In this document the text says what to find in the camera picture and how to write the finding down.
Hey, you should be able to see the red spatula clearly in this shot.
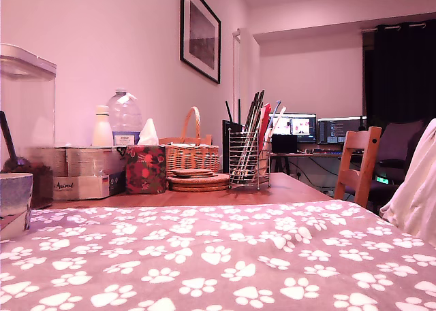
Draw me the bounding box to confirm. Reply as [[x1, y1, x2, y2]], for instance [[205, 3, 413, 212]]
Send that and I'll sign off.
[[258, 102, 273, 152]]

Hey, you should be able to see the curtain rod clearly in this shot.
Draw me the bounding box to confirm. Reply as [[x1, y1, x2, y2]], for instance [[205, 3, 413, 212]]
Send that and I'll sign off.
[[360, 22, 428, 33]]

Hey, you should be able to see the computer monitor with bright windows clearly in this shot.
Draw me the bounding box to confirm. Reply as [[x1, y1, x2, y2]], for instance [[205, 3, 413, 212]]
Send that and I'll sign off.
[[268, 112, 317, 144]]

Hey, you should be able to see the dark office chair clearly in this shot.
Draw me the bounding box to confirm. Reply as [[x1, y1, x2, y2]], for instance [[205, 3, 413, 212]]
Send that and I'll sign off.
[[345, 120, 425, 214]]

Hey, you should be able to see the blue grey utensil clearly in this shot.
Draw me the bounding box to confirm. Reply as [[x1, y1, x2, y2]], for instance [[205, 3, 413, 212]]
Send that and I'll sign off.
[[270, 99, 282, 128]]

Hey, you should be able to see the wooden desk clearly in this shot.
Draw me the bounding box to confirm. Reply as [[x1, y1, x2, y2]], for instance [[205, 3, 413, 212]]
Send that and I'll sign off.
[[269, 150, 364, 178]]

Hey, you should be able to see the black framed picture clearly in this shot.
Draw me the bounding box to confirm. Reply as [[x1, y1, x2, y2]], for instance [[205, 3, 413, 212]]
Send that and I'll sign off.
[[180, 0, 222, 84]]

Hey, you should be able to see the black utensil handle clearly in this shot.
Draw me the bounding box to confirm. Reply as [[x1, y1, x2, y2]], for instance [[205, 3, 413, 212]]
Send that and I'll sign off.
[[236, 92, 260, 181], [239, 89, 266, 184]]

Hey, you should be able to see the dark scoop with long handle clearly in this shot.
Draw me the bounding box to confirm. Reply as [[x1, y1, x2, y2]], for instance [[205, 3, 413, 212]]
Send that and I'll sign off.
[[0, 111, 33, 173]]

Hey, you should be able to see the wicker basket with handle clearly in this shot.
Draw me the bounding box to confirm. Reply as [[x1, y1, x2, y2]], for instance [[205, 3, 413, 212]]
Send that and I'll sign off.
[[158, 105, 221, 179]]

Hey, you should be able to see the red floral tissue box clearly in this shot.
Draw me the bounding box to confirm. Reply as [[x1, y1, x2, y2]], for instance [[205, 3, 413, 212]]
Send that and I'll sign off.
[[125, 144, 168, 195]]

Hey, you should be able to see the white bottle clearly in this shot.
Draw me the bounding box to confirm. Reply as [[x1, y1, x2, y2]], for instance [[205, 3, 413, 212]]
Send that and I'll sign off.
[[91, 105, 114, 148]]

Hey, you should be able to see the clear container with white lid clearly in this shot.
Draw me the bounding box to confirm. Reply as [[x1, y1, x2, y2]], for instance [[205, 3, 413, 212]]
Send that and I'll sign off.
[[0, 44, 57, 210]]

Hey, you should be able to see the square cork coaster stack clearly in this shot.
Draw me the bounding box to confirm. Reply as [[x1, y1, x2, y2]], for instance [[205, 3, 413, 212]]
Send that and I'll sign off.
[[171, 168, 215, 179]]

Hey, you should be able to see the round cork trivet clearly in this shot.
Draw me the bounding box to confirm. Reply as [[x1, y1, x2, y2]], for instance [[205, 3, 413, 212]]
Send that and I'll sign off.
[[166, 173, 232, 187], [168, 183, 231, 193]]

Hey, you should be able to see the white tissue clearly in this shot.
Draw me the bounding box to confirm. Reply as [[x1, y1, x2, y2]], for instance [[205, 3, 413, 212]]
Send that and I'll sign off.
[[137, 118, 160, 146]]

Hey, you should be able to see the white utensil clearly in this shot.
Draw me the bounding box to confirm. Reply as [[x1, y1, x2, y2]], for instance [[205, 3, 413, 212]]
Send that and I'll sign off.
[[263, 105, 289, 149]]

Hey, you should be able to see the blue and white coffee cup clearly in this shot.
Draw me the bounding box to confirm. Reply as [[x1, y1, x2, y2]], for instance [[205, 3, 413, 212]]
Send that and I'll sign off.
[[0, 173, 34, 241]]

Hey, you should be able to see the black router with antennas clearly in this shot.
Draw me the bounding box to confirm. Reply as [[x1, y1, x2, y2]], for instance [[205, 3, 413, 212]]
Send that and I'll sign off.
[[222, 99, 246, 174]]

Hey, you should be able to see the computer monitor with dark code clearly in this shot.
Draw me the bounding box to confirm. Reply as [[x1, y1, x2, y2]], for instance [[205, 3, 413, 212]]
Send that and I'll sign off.
[[317, 116, 369, 146]]

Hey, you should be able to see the pale wooden chair back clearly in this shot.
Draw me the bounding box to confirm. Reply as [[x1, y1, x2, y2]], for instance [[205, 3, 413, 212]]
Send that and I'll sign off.
[[158, 135, 214, 146]]

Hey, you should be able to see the metal wire utensil rack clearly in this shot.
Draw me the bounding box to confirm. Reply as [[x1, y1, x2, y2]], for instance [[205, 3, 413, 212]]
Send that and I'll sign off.
[[227, 127, 273, 191]]

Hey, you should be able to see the small black box device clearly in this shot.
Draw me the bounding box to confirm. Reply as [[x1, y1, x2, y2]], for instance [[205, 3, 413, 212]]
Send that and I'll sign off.
[[271, 135, 299, 154]]

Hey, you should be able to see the shrink-wrapped can tray pack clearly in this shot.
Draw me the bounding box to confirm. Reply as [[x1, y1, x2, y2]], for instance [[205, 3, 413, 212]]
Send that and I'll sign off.
[[26, 146, 128, 201]]

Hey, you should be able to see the large clear water bottle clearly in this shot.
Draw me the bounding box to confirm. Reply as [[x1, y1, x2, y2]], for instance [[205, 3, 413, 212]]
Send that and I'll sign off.
[[106, 88, 144, 146]]

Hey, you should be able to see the dark curtain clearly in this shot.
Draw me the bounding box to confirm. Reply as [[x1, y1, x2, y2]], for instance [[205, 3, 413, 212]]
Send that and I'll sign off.
[[362, 20, 436, 130]]

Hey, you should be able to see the grey paw print cloth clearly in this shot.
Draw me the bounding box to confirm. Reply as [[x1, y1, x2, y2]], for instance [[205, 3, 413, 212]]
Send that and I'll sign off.
[[0, 199, 436, 311]]

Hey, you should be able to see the white blanket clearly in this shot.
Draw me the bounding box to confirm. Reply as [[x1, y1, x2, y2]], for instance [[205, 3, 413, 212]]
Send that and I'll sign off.
[[379, 118, 436, 249]]

